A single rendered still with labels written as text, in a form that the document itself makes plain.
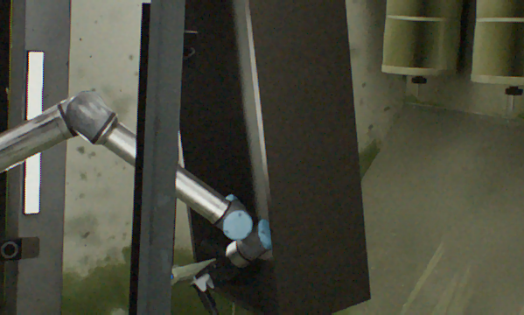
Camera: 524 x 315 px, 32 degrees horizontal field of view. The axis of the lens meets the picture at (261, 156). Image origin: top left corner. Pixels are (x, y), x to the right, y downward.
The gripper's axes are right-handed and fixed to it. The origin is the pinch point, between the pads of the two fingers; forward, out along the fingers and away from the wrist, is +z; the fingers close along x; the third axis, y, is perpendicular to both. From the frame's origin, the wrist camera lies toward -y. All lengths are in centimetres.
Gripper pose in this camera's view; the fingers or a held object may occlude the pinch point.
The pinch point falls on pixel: (194, 280)
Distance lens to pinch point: 319.6
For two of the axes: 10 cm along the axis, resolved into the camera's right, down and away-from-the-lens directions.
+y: 4.9, 8.3, -2.6
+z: -6.7, 5.5, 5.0
